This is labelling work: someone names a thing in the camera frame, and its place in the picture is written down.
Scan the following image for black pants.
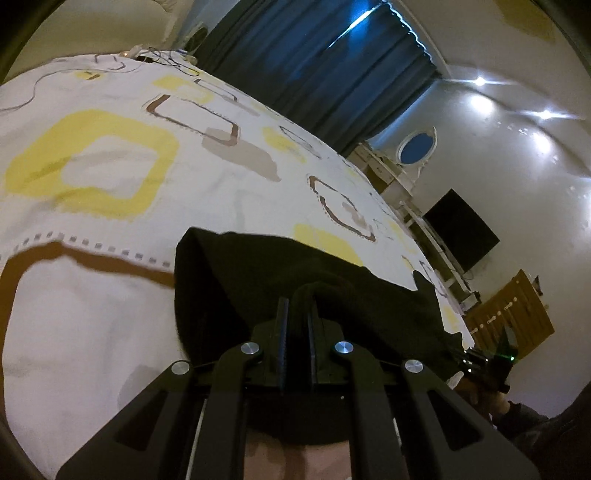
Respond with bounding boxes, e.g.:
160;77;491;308
174;227;462;445

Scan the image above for person right hand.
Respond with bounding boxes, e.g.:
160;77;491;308
455;378;511;422

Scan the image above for wooden cabinet door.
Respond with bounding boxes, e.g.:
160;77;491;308
465;270;555;360

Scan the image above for white tv console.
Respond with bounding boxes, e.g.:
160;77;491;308
399;200;480;316

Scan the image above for black flat television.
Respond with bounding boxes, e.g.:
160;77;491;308
423;189;500;272

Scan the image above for white dressing table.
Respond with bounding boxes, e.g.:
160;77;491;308
346;142;414;208

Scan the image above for patterned white bed sheet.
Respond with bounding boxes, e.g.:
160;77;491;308
0;48;477;480

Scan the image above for dark blue curtain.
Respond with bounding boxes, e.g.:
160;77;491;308
197;0;440;156

